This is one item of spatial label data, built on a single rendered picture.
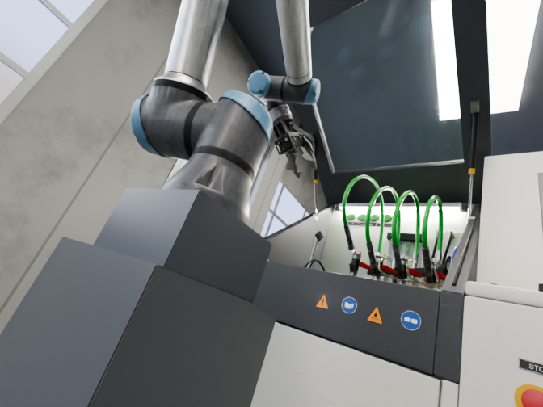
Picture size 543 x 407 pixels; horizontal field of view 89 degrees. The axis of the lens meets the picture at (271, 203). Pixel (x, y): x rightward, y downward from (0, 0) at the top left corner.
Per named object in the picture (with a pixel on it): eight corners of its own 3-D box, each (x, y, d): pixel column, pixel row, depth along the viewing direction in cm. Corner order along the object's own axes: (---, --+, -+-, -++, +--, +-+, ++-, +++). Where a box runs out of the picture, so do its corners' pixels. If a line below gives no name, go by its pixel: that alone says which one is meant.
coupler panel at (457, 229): (424, 294, 103) (432, 219, 115) (427, 295, 106) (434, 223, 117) (467, 301, 95) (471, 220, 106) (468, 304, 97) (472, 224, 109)
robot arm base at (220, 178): (200, 194, 36) (229, 134, 39) (138, 192, 44) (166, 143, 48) (262, 240, 47) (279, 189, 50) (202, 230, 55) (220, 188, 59)
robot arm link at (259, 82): (281, 69, 82) (290, 81, 93) (246, 67, 86) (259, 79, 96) (276, 97, 84) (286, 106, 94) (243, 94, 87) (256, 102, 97)
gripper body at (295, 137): (279, 157, 98) (266, 126, 98) (293, 154, 104) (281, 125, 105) (295, 148, 93) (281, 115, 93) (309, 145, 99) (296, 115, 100)
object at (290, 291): (220, 301, 92) (237, 255, 98) (229, 304, 95) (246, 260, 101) (432, 375, 52) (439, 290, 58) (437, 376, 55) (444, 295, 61)
